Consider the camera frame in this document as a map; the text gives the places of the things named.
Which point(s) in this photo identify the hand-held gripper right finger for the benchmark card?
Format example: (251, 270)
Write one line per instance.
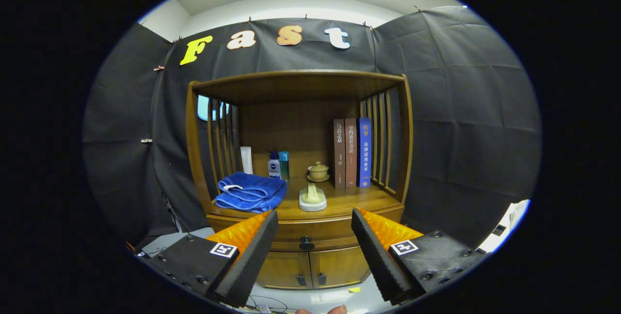
(376, 256)

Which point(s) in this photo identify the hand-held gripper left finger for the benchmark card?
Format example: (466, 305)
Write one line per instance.
(252, 256)

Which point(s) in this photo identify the wooden drawer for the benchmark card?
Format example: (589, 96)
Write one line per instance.
(330, 236)

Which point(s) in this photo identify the green scrub brush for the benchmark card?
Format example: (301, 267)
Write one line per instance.
(313, 198)

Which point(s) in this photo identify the wooden cabinet door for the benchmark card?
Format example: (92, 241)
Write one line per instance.
(344, 265)
(281, 270)

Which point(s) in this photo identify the black drawer knob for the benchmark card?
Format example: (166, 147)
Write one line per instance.
(306, 243)

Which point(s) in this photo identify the wooden countertop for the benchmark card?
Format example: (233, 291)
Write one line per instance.
(351, 202)

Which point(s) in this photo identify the wooden cabinet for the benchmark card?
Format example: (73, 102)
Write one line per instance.
(291, 124)

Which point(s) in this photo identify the blue folded towel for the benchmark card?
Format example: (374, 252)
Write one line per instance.
(252, 192)

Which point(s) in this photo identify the white lotion bottle blue cap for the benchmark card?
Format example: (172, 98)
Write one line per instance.
(274, 168)

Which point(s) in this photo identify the teal bottle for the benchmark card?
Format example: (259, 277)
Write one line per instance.
(285, 166)

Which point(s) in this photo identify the white tube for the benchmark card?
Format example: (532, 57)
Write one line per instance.
(246, 160)

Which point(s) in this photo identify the beige lidded teacup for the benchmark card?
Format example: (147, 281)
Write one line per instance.
(318, 172)

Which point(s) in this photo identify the blue book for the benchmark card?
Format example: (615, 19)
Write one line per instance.
(364, 151)

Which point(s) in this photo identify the reddish brown book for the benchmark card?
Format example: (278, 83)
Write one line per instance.
(351, 154)

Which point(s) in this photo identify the dark brown book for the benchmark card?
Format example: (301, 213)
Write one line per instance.
(339, 154)

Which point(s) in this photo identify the white box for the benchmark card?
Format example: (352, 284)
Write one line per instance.
(507, 224)

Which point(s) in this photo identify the black backdrop cloth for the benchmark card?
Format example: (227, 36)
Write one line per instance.
(461, 110)

